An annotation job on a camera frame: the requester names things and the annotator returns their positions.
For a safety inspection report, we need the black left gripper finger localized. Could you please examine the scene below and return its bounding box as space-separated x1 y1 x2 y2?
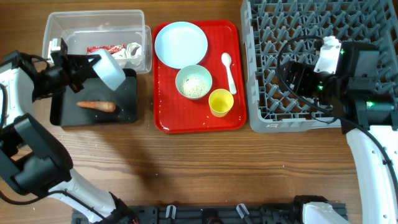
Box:
67 54 101 64
69 80 84 93

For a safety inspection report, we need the light blue bowl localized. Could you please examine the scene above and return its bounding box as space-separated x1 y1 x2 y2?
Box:
89 49 126 91

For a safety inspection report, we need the orange carrot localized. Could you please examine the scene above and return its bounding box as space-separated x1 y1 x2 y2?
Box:
76 101 116 113

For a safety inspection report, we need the red snack wrapper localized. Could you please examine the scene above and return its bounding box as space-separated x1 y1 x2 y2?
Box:
86 44 126 54

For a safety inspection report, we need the white tissue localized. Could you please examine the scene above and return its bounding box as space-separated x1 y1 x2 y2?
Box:
111 42 143 67

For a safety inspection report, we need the white plastic spoon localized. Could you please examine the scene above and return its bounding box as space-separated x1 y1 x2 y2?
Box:
221 52 237 95

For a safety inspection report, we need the yellow plastic cup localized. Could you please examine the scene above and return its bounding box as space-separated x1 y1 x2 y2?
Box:
208 88 234 118

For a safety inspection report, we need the light blue plate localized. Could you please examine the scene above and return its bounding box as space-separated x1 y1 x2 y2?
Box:
154 22 208 69

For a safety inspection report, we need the white rice pile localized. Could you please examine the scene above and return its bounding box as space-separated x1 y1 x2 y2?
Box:
180 77 208 98

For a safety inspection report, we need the mint green bowl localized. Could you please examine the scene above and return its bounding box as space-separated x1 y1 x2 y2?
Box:
175 65 213 100

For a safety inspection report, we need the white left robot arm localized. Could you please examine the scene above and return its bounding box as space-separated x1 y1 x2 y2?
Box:
1 39 139 223

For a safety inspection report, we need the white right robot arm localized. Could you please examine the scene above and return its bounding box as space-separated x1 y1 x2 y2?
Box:
275 36 397 223

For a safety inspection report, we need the black waste tray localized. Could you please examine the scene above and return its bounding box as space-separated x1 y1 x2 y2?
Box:
50 68 137 127

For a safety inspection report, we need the clear plastic waste bin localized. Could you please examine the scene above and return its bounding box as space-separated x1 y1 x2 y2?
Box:
42 9 152 74

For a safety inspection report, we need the grey dishwasher rack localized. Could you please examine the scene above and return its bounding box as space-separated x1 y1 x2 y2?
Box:
240 0 397 133

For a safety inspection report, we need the red serving tray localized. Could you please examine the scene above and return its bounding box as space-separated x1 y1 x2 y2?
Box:
152 20 247 134

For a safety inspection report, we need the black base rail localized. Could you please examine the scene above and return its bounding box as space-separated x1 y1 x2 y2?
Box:
131 204 291 224

